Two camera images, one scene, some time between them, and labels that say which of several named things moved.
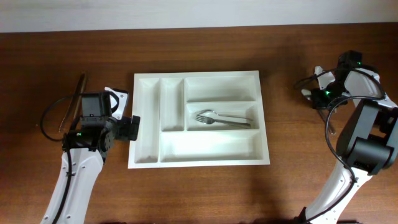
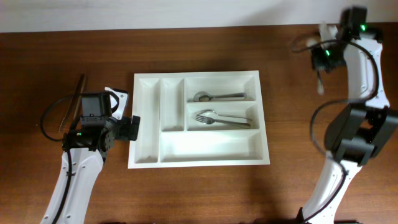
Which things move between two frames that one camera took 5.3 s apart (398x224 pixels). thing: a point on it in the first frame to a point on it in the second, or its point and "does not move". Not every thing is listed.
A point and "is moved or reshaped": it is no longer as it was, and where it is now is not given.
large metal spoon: x=324 y=114 is moved or reshaped
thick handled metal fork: x=208 y=121 does not move
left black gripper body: x=125 y=130 does not move
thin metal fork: x=209 y=111 does not move
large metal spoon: x=306 y=92 to x=204 y=96
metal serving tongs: x=70 y=116 does not move
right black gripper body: x=333 y=94 to x=323 y=58
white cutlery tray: x=201 y=119 does not move
